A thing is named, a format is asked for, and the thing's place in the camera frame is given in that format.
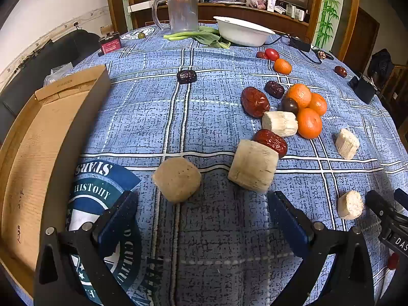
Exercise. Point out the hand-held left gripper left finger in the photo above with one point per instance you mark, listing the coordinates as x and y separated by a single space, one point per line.
118 224

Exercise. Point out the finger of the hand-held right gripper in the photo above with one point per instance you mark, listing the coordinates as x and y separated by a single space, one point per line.
402 199
393 226

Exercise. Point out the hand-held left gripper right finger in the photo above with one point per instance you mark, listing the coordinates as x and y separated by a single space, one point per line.
287 224

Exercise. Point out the bright red tomato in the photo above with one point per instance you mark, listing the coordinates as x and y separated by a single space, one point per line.
392 260

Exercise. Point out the oblong red date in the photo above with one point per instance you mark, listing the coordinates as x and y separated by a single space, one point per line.
271 142

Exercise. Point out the brown cardboard box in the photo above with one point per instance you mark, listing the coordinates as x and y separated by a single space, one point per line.
32 181

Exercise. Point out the large red date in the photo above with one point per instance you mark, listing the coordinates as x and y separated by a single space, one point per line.
254 102

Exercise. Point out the black clip stand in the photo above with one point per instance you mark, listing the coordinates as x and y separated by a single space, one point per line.
363 87

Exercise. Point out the dark red date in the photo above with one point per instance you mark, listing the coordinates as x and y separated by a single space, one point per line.
274 89

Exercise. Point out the black bag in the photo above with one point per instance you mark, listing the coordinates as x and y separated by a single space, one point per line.
382 63

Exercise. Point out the small red date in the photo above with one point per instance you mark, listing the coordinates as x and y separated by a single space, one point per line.
340 71
260 55

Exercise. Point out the small mandarin orange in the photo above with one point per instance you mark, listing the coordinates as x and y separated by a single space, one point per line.
283 66

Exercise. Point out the crumpled clear plastic bag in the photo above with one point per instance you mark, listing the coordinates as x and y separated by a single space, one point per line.
59 75

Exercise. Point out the wooden door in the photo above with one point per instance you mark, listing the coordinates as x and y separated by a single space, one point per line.
361 41

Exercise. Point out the dark shrivelled date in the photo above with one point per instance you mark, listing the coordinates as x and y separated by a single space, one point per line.
186 76

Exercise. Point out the small dark device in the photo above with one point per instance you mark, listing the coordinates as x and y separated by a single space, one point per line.
323 54

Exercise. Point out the red cherry tomato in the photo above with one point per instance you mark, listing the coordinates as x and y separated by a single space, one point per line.
272 54

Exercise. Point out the small red black box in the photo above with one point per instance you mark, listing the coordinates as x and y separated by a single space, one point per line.
110 44

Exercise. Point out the black power adapter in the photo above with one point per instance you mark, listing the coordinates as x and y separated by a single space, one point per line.
299 44

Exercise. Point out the black sofa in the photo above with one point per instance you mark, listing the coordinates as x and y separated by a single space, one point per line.
47 57

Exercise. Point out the white bowl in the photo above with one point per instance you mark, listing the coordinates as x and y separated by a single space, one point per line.
242 33

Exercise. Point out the green scallion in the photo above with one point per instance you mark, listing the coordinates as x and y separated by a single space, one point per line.
180 35

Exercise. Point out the green bok choy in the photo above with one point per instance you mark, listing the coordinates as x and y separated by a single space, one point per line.
212 38

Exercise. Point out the wooden cabinet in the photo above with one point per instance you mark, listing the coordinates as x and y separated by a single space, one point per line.
255 14

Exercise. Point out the clear plastic pitcher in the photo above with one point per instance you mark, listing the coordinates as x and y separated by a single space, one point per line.
182 9

